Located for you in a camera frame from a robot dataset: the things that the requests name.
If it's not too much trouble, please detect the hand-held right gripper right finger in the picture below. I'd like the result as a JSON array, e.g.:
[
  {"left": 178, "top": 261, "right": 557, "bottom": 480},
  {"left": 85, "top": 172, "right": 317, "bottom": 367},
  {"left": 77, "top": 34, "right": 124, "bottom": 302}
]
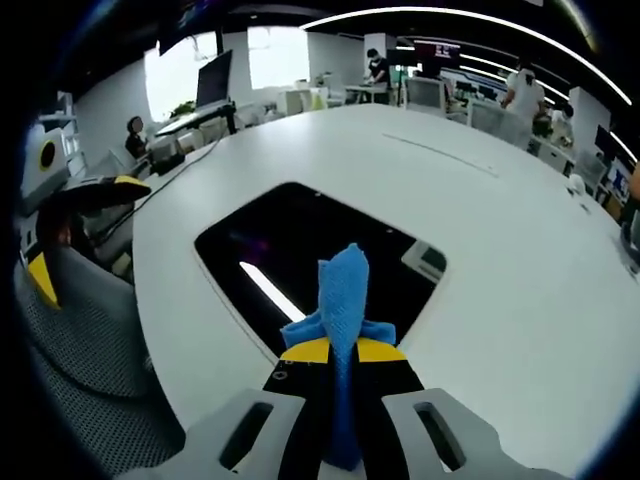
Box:
[{"left": 354, "top": 337, "right": 571, "bottom": 480}]

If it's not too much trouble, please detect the grey mesh office chair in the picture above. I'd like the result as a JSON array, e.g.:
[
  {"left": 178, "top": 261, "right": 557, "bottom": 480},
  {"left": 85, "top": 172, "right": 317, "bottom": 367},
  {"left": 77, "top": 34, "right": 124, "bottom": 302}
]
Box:
[{"left": 13, "top": 244, "right": 187, "bottom": 479}]

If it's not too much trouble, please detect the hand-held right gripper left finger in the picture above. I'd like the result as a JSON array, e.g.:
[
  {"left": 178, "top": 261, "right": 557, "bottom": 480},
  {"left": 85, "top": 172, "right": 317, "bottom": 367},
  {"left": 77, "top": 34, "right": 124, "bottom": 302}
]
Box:
[{"left": 117, "top": 337, "right": 334, "bottom": 480}]

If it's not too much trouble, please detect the black cable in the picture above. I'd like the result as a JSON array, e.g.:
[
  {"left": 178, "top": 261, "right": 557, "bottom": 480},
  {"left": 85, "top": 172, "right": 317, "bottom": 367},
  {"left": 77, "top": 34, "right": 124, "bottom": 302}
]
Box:
[{"left": 92, "top": 138, "right": 222, "bottom": 246}]

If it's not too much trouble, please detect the white office chair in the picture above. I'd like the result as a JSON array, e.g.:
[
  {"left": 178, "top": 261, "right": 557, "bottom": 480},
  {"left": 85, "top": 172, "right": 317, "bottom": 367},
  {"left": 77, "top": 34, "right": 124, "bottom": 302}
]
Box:
[
  {"left": 406, "top": 76, "right": 447, "bottom": 109},
  {"left": 468, "top": 98, "right": 507, "bottom": 132}
]

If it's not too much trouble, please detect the long curved ceiling light strip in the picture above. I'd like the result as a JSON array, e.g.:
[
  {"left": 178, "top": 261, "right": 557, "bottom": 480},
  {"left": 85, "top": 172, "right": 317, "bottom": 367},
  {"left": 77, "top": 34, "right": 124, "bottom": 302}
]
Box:
[{"left": 298, "top": 7, "right": 601, "bottom": 51}]

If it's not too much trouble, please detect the small black computer monitor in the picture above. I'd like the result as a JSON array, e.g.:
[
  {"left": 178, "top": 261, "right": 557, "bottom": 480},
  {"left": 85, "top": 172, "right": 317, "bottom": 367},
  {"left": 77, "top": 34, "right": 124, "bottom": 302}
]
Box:
[{"left": 593, "top": 124, "right": 627, "bottom": 157}]

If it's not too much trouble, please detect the grey desk with black leg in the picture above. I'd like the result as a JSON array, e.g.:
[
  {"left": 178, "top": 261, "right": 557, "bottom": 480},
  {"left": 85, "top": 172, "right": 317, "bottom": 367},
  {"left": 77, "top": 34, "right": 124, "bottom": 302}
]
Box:
[{"left": 153, "top": 99, "right": 239, "bottom": 137}]

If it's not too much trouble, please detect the blue cleaning cloth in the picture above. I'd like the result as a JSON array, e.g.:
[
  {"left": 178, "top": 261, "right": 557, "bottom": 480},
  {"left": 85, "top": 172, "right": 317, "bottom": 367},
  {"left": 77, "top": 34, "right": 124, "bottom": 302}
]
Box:
[{"left": 279, "top": 242, "right": 398, "bottom": 473}]

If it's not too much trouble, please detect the wall screen with red picture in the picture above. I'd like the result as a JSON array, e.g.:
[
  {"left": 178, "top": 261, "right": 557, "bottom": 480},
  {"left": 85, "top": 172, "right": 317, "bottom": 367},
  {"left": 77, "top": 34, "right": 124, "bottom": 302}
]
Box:
[{"left": 413, "top": 41, "right": 462, "bottom": 65}]

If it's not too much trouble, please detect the large black monitor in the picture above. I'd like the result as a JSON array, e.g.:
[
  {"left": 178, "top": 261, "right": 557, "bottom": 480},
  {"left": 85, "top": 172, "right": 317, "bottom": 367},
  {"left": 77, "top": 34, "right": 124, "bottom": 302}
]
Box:
[{"left": 195, "top": 48, "right": 234, "bottom": 109}]

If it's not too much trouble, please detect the small black box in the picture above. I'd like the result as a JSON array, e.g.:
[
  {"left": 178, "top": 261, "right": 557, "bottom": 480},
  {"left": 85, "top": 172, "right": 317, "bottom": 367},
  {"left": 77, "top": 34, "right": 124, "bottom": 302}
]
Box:
[{"left": 148, "top": 151, "right": 187, "bottom": 177}]

